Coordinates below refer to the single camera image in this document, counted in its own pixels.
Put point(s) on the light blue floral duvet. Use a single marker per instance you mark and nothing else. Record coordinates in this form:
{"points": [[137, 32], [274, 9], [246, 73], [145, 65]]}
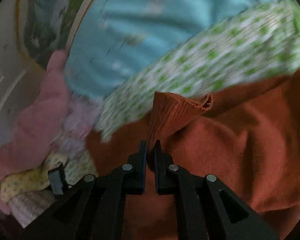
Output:
{"points": [[117, 38]]}

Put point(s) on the rust orange knit sweater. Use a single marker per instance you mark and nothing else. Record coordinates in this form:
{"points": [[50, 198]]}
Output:
{"points": [[247, 135]]}

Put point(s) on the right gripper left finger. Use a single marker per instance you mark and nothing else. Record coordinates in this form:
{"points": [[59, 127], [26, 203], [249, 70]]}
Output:
{"points": [[136, 178]]}

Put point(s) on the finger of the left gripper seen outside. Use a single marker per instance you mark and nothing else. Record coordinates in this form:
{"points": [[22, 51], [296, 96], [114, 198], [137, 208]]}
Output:
{"points": [[57, 180]]}

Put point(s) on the yellow dotted small cloth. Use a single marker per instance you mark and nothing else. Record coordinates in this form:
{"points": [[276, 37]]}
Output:
{"points": [[30, 180]]}

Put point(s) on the gold framed wall picture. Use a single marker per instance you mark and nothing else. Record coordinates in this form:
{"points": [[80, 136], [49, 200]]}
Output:
{"points": [[44, 26]]}

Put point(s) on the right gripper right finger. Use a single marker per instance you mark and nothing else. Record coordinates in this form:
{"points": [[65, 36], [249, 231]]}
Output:
{"points": [[159, 163]]}

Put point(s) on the pink floral bed sheet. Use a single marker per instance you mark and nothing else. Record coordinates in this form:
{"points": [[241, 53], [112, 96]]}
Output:
{"points": [[82, 116]]}

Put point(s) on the green white checked quilt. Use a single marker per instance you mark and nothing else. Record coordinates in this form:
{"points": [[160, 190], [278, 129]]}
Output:
{"points": [[259, 43]]}

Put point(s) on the white striped cloth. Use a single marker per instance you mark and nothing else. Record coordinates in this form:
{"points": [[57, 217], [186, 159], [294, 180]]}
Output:
{"points": [[26, 207]]}

